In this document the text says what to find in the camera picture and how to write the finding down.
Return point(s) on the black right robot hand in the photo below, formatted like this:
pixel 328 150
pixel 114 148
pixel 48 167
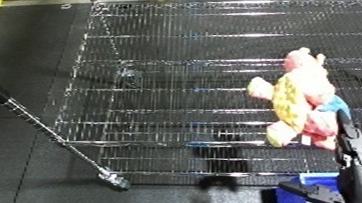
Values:
pixel 352 185

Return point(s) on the pink yellow soft toy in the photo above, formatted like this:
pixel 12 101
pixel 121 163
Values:
pixel 299 95

